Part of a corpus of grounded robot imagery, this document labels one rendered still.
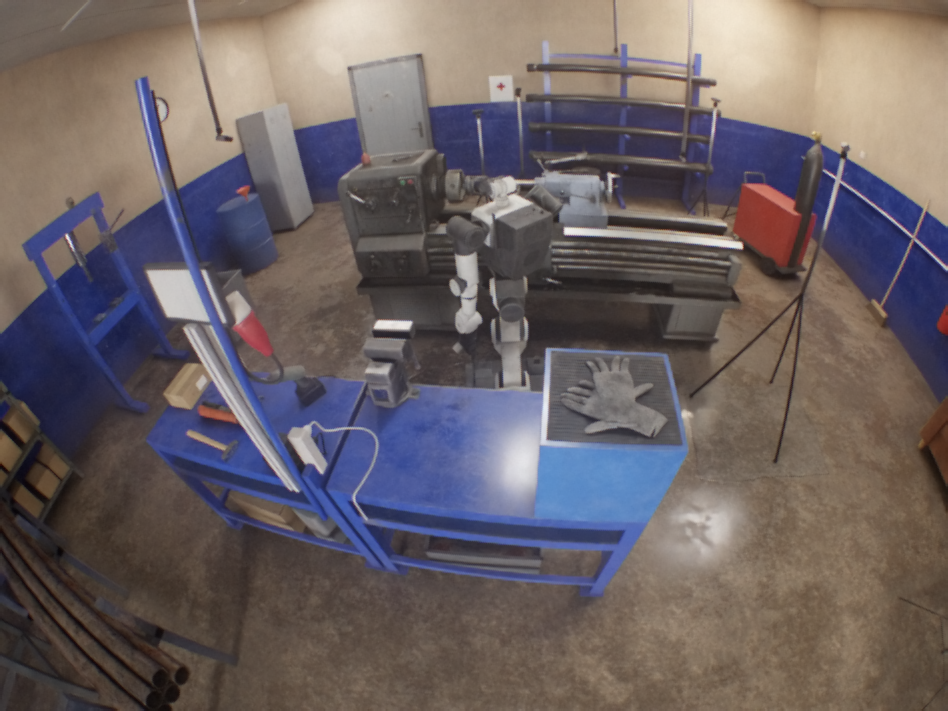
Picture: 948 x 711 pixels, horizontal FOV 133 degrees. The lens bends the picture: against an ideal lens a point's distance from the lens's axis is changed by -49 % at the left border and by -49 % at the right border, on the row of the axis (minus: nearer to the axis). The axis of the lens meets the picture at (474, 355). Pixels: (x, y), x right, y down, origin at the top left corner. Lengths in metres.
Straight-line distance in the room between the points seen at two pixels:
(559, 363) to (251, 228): 4.55
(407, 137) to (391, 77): 0.94
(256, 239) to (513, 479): 4.52
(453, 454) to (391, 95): 5.40
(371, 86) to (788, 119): 5.99
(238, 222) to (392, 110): 2.66
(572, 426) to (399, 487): 0.65
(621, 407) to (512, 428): 0.58
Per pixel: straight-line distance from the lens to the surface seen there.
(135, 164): 5.06
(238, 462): 1.73
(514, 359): 2.33
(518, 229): 1.59
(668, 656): 2.15
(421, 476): 1.39
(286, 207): 6.19
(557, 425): 0.98
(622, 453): 0.98
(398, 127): 6.24
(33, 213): 4.43
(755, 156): 6.66
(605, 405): 1.00
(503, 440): 1.44
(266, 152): 6.07
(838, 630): 2.68
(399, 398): 1.58
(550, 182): 2.88
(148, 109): 0.86
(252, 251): 5.32
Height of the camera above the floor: 2.02
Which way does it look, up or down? 42 degrees down
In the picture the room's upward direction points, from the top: 7 degrees counter-clockwise
